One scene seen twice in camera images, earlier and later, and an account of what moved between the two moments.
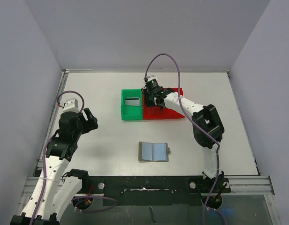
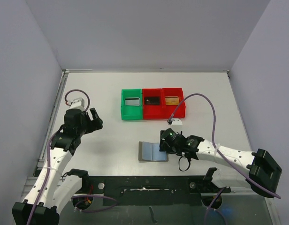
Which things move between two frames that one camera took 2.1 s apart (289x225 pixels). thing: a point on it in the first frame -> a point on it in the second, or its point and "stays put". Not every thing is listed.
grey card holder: [153, 152] stays put
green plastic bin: [131, 112] stays put
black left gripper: [91, 123] stays put
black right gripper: [149, 99] -> [165, 145]
